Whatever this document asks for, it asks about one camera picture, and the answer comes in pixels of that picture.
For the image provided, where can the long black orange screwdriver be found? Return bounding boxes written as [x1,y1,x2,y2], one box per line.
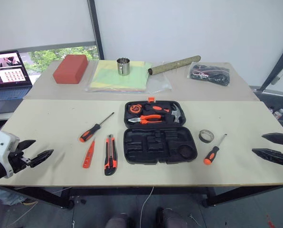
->
[79,112,115,143]

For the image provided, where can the bagged coloured paper stack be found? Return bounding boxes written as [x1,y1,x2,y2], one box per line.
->
[85,60,153,94]

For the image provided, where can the brown cardboard tube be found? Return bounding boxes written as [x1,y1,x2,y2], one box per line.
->
[147,55,202,76]

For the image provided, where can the orange handled pliers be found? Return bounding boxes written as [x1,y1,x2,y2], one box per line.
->
[128,114,164,125]

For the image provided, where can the clear plastic bag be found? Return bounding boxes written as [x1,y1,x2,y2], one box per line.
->
[145,70,173,95]

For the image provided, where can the dark window frame post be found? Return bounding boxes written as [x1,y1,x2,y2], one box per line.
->
[87,0,105,60]

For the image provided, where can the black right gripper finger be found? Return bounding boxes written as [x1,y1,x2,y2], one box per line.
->
[261,133,283,147]
[251,148,283,172]

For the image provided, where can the black electrical tape roll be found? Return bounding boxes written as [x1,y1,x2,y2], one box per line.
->
[198,129,215,144]

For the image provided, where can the orange voltage tester pen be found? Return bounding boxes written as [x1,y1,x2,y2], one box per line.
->
[82,139,96,169]

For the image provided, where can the black table frame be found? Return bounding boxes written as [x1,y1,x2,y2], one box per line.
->
[0,182,283,210]

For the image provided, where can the orange tape measure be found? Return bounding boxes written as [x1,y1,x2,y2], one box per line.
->
[129,104,145,115]

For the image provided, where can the black plastic tool case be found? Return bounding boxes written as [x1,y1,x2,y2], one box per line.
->
[123,96,198,165]

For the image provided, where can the open laptop computer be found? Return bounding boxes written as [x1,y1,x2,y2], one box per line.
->
[0,50,33,115]

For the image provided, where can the claw hammer orange grip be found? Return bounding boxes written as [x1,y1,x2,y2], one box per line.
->
[144,104,183,124]

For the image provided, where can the red rectangular box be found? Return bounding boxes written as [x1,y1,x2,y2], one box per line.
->
[52,54,89,85]

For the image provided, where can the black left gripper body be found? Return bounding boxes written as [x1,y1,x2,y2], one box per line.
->
[7,148,37,174]

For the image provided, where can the dark shoe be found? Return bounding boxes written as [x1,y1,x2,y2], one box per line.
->
[20,198,38,207]

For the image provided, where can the short black orange screwdriver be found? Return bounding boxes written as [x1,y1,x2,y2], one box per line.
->
[203,133,228,165]

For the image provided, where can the dark rounded shape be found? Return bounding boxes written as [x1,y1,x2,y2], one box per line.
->
[155,207,188,228]
[105,212,133,228]

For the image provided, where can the black metal stand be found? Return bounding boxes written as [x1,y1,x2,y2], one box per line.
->
[259,35,283,94]

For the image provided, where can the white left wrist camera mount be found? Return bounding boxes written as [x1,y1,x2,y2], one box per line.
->
[0,130,20,179]

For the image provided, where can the white hanging cable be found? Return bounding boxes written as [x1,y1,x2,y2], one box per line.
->
[141,186,155,223]

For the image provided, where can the orange black utility knife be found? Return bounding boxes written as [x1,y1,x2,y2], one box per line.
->
[104,134,119,177]

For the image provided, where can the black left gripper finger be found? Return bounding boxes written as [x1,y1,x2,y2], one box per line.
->
[17,140,37,153]
[29,149,54,168]

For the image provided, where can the bag of black cables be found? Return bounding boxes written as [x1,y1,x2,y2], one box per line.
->
[187,62,231,87]

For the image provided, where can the stainless steel cup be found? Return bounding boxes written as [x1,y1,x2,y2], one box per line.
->
[116,57,131,76]

